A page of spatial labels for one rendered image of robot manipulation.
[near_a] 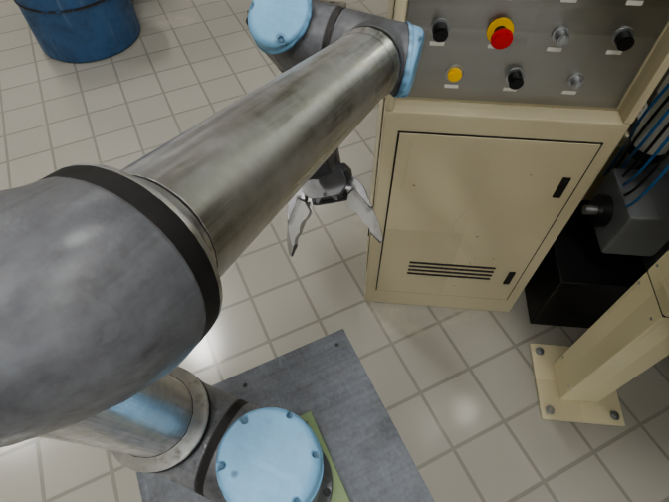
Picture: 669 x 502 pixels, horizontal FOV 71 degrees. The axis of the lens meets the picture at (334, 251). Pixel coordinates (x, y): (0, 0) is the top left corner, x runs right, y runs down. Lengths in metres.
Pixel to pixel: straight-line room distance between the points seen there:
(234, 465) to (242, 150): 0.52
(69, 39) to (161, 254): 2.97
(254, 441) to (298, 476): 0.08
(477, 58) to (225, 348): 1.25
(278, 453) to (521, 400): 1.19
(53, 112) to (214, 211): 2.70
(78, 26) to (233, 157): 2.84
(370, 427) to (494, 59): 0.81
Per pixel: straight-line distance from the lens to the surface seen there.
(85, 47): 3.18
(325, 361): 1.08
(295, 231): 0.76
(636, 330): 1.42
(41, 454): 1.88
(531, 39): 1.12
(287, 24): 0.67
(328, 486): 0.97
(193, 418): 0.74
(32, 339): 0.21
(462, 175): 1.28
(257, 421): 0.74
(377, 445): 1.03
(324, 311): 1.80
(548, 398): 1.81
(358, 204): 0.74
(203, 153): 0.29
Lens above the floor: 1.60
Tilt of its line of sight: 55 degrees down
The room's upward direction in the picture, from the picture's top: straight up
